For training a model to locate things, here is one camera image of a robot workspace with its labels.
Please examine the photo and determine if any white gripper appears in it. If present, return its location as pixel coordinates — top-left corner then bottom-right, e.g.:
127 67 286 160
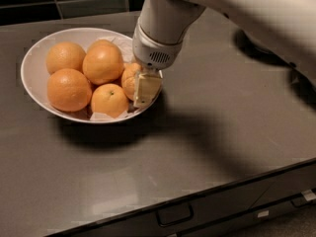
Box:
132 19 184 108

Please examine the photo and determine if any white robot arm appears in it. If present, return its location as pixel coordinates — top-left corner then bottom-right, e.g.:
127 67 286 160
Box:
132 0 316 108

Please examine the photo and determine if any white bowl with oranges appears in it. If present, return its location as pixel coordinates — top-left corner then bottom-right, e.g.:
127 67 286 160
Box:
21 28 162 124

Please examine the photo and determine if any small orange front centre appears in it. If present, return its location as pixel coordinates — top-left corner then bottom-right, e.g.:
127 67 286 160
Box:
90 84 129 119

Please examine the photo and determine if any dark drawer front with handle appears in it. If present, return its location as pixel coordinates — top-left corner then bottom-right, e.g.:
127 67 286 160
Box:
47 159 316 237

